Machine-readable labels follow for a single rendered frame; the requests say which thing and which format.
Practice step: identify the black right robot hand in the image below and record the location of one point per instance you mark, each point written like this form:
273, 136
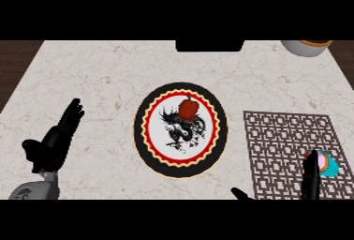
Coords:
311, 178

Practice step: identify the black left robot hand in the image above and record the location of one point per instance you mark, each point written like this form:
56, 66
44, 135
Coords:
55, 143

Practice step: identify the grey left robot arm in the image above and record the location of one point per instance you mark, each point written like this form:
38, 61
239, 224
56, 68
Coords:
37, 189

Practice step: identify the brown patterned placemat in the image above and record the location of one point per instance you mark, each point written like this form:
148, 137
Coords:
280, 146

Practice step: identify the round black-rimmed dragon plate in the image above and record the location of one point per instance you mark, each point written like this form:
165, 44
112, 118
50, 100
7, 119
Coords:
180, 150

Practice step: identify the red bell pepper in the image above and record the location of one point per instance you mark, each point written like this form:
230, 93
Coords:
187, 109

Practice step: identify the grey pot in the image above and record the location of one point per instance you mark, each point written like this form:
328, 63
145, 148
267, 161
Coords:
305, 48

